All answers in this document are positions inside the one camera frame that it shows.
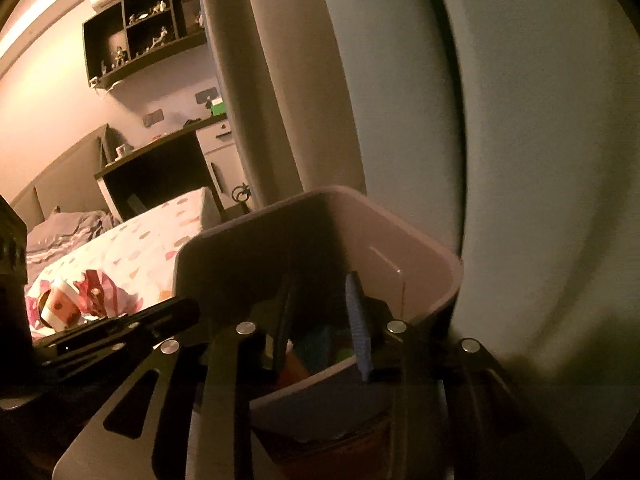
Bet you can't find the padded bed headboard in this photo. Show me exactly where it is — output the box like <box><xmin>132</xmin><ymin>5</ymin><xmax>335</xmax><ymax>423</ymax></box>
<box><xmin>9</xmin><ymin>124</ymin><xmax>110</xmax><ymax>233</ymax></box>

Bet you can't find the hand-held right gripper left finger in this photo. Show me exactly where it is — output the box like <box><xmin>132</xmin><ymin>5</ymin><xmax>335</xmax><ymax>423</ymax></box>
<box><xmin>52</xmin><ymin>275</ymin><xmax>301</xmax><ymax>480</ymax></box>

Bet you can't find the white cup with red print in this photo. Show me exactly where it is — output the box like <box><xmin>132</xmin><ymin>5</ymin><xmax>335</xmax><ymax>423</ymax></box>
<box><xmin>39</xmin><ymin>279</ymin><xmax>82</xmax><ymax>332</ymax></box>

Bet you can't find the blue foam net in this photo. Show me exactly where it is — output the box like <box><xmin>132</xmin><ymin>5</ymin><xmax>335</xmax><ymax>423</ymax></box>
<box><xmin>299</xmin><ymin>324</ymin><xmax>352</xmax><ymax>377</ymax></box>

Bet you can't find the patterned white tablecloth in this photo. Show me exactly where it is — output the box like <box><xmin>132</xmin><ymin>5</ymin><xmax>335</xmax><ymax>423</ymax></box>
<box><xmin>25</xmin><ymin>186</ymin><xmax>224</xmax><ymax>343</ymax></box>

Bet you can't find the white drawer cabinet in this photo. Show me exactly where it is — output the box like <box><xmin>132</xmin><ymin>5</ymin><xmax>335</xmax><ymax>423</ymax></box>
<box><xmin>196</xmin><ymin>119</ymin><xmax>252</xmax><ymax>212</ymax></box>

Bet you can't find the dark desk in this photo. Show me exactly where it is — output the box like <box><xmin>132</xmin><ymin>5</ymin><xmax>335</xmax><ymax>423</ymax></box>
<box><xmin>94</xmin><ymin>114</ymin><xmax>228</xmax><ymax>222</ymax></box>

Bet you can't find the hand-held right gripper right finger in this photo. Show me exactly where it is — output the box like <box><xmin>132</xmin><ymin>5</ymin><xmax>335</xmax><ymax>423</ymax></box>
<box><xmin>345</xmin><ymin>272</ymin><xmax>586</xmax><ymax>480</ymax></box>

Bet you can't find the grey pillow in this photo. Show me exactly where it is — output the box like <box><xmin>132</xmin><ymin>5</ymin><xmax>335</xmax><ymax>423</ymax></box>
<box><xmin>25</xmin><ymin>209</ymin><xmax>122</xmax><ymax>267</ymax></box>

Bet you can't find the long curtain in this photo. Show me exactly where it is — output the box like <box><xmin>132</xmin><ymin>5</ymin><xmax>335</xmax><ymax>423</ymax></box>
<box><xmin>194</xmin><ymin>0</ymin><xmax>640</xmax><ymax>376</ymax></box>

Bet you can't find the group of small figurines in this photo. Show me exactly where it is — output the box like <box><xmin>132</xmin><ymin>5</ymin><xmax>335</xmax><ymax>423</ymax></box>
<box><xmin>100</xmin><ymin>0</ymin><xmax>206</xmax><ymax>73</ymax></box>

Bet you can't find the red wrapper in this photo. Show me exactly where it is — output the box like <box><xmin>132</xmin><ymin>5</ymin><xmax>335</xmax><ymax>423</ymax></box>
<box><xmin>74</xmin><ymin>269</ymin><xmax>122</xmax><ymax>319</ymax></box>

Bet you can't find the grey plastic bin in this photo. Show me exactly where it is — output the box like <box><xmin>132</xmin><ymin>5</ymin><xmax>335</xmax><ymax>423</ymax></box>
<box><xmin>172</xmin><ymin>185</ymin><xmax>464</xmax><ymax>443</ymax></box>

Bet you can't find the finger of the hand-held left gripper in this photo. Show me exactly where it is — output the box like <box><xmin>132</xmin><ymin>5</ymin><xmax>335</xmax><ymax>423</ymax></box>
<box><xmin>32</xmin><ymin>297</ymin><xmax>201</xmax><ymax>367</ymax></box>

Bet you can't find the red paper cup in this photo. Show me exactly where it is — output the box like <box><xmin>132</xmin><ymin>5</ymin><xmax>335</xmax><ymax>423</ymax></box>
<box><xmin>279</xmin><ymin>350</ymin><xmax>312</xmax><ymax>388</ymax></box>

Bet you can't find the dark wall shelf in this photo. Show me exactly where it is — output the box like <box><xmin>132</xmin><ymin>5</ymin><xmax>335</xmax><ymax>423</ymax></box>
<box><xmin>82</xmin><ymin>0</ymin><xmax>209</xmax><ymax>92</ymax></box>

